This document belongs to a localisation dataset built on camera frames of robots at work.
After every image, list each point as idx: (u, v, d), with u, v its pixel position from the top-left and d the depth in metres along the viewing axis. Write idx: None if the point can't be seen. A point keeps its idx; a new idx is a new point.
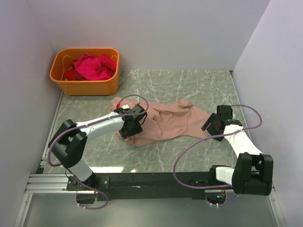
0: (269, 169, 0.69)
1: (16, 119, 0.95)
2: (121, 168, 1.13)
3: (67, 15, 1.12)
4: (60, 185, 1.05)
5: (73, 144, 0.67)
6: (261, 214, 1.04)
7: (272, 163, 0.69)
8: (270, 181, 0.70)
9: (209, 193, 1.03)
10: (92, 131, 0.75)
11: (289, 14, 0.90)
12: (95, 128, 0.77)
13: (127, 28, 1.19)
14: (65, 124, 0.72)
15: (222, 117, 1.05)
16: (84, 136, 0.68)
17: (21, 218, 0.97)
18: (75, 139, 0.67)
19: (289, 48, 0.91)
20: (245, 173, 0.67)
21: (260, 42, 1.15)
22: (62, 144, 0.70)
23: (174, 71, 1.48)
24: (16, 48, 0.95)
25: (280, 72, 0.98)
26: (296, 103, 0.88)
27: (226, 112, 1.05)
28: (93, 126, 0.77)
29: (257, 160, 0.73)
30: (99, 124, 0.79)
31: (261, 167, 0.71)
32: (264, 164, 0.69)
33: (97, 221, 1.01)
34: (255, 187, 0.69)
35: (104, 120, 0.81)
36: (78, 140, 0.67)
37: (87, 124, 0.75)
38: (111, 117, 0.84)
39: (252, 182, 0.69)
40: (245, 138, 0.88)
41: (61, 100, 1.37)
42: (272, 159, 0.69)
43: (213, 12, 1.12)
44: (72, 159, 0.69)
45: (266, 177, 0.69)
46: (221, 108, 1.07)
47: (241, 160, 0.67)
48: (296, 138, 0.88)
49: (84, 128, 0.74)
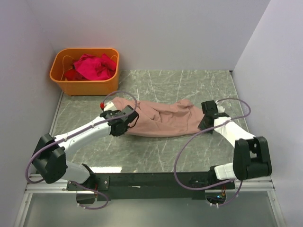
0: (265, 150, 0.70)
1: (16, 119, 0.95)
2: (120, 168, 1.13)
3: (68, 15, 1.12)
4: (60, 185, 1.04)
5: (52, 161, 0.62)
6: (261, 214, 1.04)
7: (267, 144, 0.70)
8: (270, 162, 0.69)
9: (209, 194, 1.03)
10: (71, 143, 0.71)
11: (289, 15, 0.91)
12: (75, 140, 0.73)
13: (126, 28, 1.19)
14: (42, 140, 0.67)
15: (209, 113, 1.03)
16: (62, 153, 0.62)
17: (21, 218, 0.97)
18: (54, 155, 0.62)
19: (289, 48, 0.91)
20: (245, 157, 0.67)
21: (260, 42, 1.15)
22: (43, 159, 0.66)
23: (174, 71, 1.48)
24: (15, 48, 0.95)
25: (281, 72, 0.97)
26: (296, 103, 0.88)
27: (212, 107, 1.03)
28: (73, 137, 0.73)
29: (252, 144, 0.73)
30: (79, 135, 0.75)
31: (257, 150, 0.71)
32: (260, 145, 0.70)
33: (97, 221, 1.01)
34: (258, 170, 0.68)
35: (87, 130, 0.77)
36: (57, 156, 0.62)
37: (66, 137, 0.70)
38: (95, 124, 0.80)
39: (253, 166, 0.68)
40: (237, 128, 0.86)
41: (61, 100, 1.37)
42: (266, 139, 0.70)
43: (213, 12, 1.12)
44: (54, 174, 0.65)
45: (264, 158, 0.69)
46: (206, 105, 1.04)
47: (238, 145, 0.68)
48: (296, 138, 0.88)
49: (64, 142, 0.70)
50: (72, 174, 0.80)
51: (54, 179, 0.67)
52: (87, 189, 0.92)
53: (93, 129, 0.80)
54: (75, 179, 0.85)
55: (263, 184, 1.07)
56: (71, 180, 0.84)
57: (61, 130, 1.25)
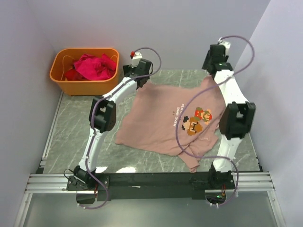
0: (250, 115, 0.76)
1: (17, 118, 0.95)
2: (133, 169, 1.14)
3: (68, 14, 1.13)
4: (60, 185, 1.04)
5: (106, 116, 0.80)
6: (261, 214, 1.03)
7: (255, 110, 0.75)
8: (251, 125, 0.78)
9: (209, 194, 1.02)
10: (116, 98, 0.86)
11: (286, 13, 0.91)
12: (118, 96, 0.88)
13: (126, 27, 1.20)
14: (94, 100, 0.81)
15: (215, 58, 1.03)
16: (113, 105, 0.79)
17: (21, 218, 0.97)
18: (108, 107, 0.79)
19: (284, 47, 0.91)
20: (232, 117, 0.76)
21: (252, 48, 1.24)
22: (99, 115, 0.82)
23: (174, 71, 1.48)
24: (16, 47, 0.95)
25: (276, 71, 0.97)
26: (292, 101, 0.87)
27: (219, 54, 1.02)
28: (116, 94, 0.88)
29: (242, 108, 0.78)
30: (120, 91, 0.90)
31: (245, 113, 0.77)
32: (249, 112, 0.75)
33: (96, 221, 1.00)
34: (239, 128, 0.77)
35: (121, 86, 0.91)
36: (111, 107, 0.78)
37: (111, 94, 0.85)
38: (126, 82, 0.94)
39: (236, 125, 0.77)
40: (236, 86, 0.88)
41: (61, 100, 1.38)
42: (255, 107, 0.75)
43: (212, 12, 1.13)
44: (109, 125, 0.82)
45: (248, 120, 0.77)
46: (214, 48, 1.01)
47: (228, 109, 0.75)
48: (293, 136, 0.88)
49: (110, 98, 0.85)
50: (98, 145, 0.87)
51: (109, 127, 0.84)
52: (96, 180, 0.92)
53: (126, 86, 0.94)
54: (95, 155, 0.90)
55: (263, 184, 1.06)
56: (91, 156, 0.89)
57: (60, 130, 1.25)
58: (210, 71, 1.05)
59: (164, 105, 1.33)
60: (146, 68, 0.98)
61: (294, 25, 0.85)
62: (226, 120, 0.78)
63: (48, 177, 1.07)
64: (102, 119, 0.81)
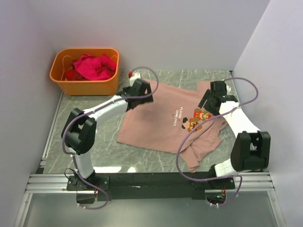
0: (266, 145, 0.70)
1: (17, 118, 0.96)
2: (133, 169, 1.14)
3: (68, 15, 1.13)
4: (60, 185, 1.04)
5: (84, 132, 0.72)
6: (261, 214, 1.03)
7: (270, 140, 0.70)
8: (267, 157, 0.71)
9: (209, 194, 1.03)
10: (99, 116, 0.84)
11: (286, 13, 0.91)
12: (102, 113, 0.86)
13: (126, 27, 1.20)
14: (73, 113, 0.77)
15: (217, 93, 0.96)
16: (93, 122, 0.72)
17: (21, 218, 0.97)
18: (86, 124, 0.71)
19: (285, 47, 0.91)
20: (246, 151, 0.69)
21: (252, 48, 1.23)
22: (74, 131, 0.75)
23: (174, 71, 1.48)
24: (16, 48, 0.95)
25: (276, 71, 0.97)
26: (293, 101, 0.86)
27: (220, 88, 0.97)
28: (100, 110, 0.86)
29: (255, 137, 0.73)
30: (104, 109, 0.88)
31: (259, 144, 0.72)
32: (263, 142, 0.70)
33: (96, 221, 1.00)
34: (254, 162, 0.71)
35: (108, 104, 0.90)
36: (89, 125, 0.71)
37: (93, 110, 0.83)
38: (115, 101, 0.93)
39: (251, 159, 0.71)
40: (244, 120, 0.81)
41: (61, 100, 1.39)
42: (269, 135, 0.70)
43: (212, 12, 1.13)
44: (85, 144, 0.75)
45: (263, 152, 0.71)
46: (214, 84, 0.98)
47: (241, 138, 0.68)
48: (293, 137, 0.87)
49: (92, 114, 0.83)
50: (84, 161, 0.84)
51: (84, 148, 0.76)
52: (89, 185, 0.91)
53: (114, 105, 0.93)
54: (82, 169, 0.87)
55: (263, 184, 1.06)
56: (79, 169, 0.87)
57: (60, 130, 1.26)
58: (214, 105, 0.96)
59: (166, 104, 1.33)
60: (140, 90, 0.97)
61: (294, 25, 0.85)
62: (238, 153, 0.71)
63: (49, 177, 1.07)
64: (76, 138, 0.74)
